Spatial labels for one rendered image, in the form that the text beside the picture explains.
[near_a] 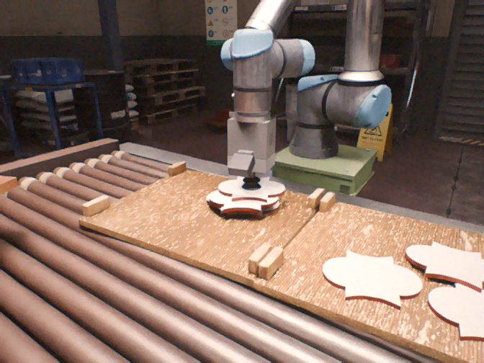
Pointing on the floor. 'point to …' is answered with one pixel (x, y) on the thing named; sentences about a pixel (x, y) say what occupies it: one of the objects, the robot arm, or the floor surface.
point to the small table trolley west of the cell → (49, 112)
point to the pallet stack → (162, 87)
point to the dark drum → (87, 111)
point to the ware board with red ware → (220, 122)
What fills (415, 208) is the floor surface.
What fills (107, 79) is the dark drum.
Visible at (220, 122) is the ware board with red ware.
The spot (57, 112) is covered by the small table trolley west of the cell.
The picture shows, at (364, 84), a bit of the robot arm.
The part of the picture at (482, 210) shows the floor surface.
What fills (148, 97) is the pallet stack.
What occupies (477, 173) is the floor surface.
